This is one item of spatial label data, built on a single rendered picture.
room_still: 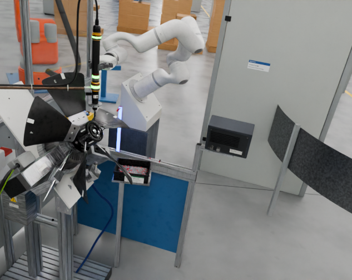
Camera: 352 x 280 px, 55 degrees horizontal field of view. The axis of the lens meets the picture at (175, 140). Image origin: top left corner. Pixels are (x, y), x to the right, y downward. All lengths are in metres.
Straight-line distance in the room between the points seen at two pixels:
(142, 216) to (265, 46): 1.89
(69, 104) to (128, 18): 9.32
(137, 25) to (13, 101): 9.34
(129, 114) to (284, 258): 1.73
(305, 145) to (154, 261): 1.53
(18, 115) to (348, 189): 2.28
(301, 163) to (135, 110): 1.47
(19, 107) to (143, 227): 1.26
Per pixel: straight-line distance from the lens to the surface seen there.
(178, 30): 1.90
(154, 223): 2.57
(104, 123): 1.97
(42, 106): 1.64
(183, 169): 2.22
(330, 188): 2.93
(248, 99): 3.49
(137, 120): 2.47
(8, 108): 1.90
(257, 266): 2.95
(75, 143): 1.82
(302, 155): 3.05
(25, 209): 2.07
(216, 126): 1.99
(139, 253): 2.82
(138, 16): 11.06
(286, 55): 3.37
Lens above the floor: 2.02
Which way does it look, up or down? 27 degrees down
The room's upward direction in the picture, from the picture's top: 8 degrees clockwise
